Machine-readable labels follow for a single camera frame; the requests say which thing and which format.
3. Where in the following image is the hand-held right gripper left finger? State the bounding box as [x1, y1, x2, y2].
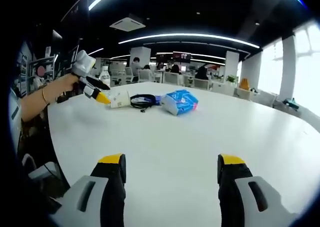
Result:
[53, 152, 127, 227]

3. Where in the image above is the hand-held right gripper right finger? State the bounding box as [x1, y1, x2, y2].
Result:
[217, 153, 296, 227]

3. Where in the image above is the clear plastic water bottle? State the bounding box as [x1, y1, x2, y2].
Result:
[98, 65, 111, 88]

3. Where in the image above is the white paper cup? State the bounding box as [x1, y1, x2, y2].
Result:
[108, 90, 131, 110]

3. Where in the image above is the black cable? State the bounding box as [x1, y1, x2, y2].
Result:
[129, 93, 161, 113]

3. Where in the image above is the blue tissue pack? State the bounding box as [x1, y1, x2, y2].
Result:
[161, 89, 200, 117]

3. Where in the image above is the metal shelf rack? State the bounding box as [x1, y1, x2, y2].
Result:
[26, 56, 60, 85]

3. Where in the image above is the ceiling air vent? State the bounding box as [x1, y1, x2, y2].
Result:
[109, 17, 146, 32]

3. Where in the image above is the row of white office chairs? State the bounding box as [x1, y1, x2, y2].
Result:
[109, 66, 213, 90]

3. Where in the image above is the white table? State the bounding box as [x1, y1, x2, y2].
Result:
[47, 81, 320, 227]

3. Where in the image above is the hanging red display screen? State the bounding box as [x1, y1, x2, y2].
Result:
[173, 51, 192, 63]

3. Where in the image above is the white low cabinet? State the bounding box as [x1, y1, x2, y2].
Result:
[212, 81, 261, 98]

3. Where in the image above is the dark green object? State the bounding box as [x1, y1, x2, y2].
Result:
[283, 98, 300, 111]

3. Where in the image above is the large window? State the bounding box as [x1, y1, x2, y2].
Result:
[257, 24, 320, 110]

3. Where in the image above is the gold bracelet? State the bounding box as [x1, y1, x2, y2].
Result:
[41, 87, 50, 105]

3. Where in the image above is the blue white wall poster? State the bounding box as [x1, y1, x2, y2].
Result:
[17, 40, 33, 98]

